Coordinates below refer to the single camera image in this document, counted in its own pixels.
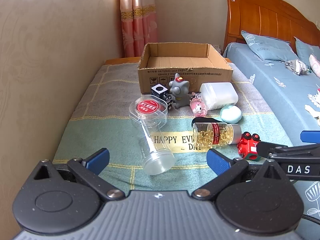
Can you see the red toy fire truck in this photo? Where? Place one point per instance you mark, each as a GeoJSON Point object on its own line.
{"type": "Point", "coordinates": [246, 146]}

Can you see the crumpled grey cloth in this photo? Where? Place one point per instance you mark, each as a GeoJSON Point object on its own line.
{"type": "Point", "coordinates": [296, 67]}

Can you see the blue printed bed sheet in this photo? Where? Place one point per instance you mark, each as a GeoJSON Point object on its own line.
{"type": "Point", "coordinates": [270, 87]}

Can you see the small black toy block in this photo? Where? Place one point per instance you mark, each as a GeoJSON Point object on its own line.
{"type": "Point", "coordinates": [168, 100]}

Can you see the clear jar with red lid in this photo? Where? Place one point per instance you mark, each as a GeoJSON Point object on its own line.
{"type": "Point", "coordinates": [148, 108]}

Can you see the white wall socket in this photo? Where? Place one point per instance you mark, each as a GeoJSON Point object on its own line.
{"type": "Point", "coordinates": [216, 48]}

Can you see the black and white cube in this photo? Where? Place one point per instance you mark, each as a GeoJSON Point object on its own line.
{"type": "Point", "coordinates": [158, 90]}

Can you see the white plastic container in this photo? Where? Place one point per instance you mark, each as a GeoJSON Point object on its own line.
{"type": "Point", "coordinates": [218, 95]}

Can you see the pink curtain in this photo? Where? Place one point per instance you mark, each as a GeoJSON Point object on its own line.
{"type": "Point", "coordinates": [137, 17]}

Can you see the checked grey green blanket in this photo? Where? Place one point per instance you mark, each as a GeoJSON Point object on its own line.
{"type": "Point", "coordinates": [112, 92]}

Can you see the grey elephant toy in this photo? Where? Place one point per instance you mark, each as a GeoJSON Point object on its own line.
{"type": "Point", "coordinates": [178, 92]}

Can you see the cardboard box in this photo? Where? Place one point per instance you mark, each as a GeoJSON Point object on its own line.
{"type": "Point", "coordinates": [185, 77]}

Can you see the clear plastic cup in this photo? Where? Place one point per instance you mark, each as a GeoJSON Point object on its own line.
{"type": "Point", "coordinates": [158, 162]}

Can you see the mint green round case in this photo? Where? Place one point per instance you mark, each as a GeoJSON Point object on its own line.
{"type": "Point", "coordinates": [231, 113]}

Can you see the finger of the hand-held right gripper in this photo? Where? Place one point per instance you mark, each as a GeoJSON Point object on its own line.
{"type": "Point", "coordinates": [310, 136]}
{"type": "Point", "coordinates": [273, 148]}

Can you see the black oval mirror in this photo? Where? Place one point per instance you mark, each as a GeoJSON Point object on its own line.
{"type": "Point", "coordinates": [200, 120]}

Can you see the blue printed pillow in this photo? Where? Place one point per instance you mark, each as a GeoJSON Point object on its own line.
{"type": "Point", "coordinates": [306, 50]}
{"type": "Point", "coordinates": [268, 46]}

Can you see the wooden bed headboard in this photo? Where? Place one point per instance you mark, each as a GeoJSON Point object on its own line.
{"type": "Point", "coordinates": [262, 15]}

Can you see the glass bottle of gold capsules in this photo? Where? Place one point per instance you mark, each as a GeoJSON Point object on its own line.
{"type": "Point", "coordinates": [215, 135]}

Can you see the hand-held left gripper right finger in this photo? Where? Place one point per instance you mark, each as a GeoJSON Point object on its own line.
{"type": "Point", "coordinates": [217, 161]}

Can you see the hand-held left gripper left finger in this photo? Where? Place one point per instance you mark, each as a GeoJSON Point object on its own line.
{"type": "Point", "coordinates": [98, 159]}

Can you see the pile of white paper pieces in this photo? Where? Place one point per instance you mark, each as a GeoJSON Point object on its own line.
{"type": "Point", "coordinates": [313, 110]}

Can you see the long pink white pillow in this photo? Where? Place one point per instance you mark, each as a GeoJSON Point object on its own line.
{"type": "Point", "coordinates": [315, 65]}

